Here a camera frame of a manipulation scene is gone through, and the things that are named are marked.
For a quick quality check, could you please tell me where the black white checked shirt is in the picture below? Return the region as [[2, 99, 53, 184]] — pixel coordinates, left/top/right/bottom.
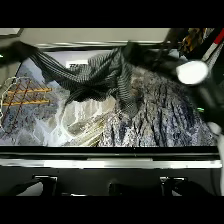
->
[[28, 46, 148, 120]]

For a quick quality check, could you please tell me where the brown clothes hanger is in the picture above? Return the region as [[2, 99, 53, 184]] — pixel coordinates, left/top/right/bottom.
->
[[1, 98, 52, 108], [6, 79, 53, 96]]

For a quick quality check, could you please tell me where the heap of clothes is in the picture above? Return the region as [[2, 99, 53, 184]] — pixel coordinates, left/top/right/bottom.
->
[[199, 28, 224, 69]]

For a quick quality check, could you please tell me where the yellow black patterned garment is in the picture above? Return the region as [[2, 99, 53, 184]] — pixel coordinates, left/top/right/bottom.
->
[[179, 28, 206, 56]]

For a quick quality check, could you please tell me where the white wire rack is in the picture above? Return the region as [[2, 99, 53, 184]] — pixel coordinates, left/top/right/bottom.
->
[[0, 75, 34, 133]]

